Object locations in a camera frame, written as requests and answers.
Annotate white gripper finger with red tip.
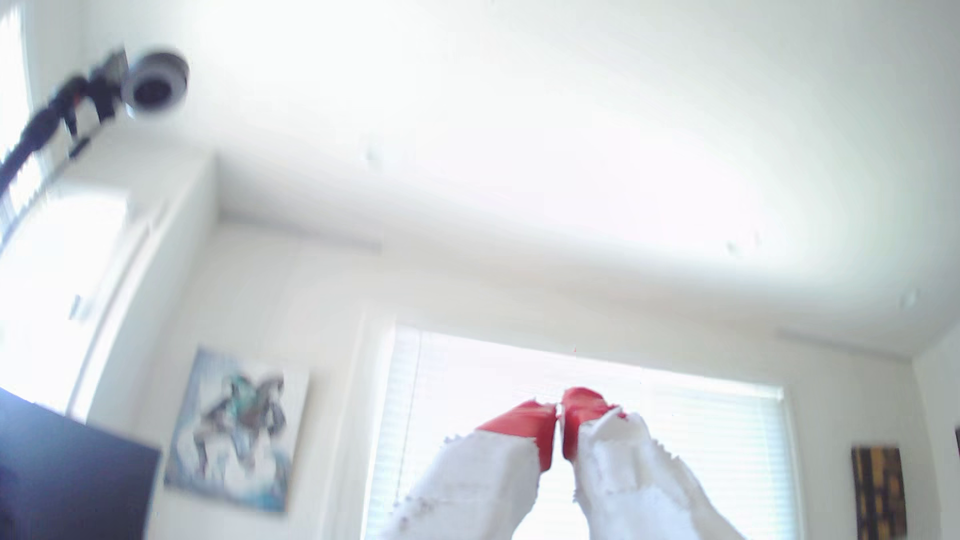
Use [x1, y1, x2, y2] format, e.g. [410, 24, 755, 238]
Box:
[561, 387, 747, 540]
[378, 399, 560, 540]

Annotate blue white canvas painting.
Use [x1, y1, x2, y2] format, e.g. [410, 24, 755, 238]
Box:
[163, 345, 310, 515]

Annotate round grey webcam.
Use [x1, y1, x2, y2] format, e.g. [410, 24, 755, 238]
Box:
[120, 48, 190, 117]

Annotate dark flat screen monitor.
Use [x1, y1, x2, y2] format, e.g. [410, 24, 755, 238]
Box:
[0, 386, 162, 540]

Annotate dark yellow wall art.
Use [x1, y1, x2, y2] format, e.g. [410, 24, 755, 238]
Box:
[851, 446, 909, 540]

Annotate white window blinds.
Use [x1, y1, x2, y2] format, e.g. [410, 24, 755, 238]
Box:
[363, 326, 800, 540]

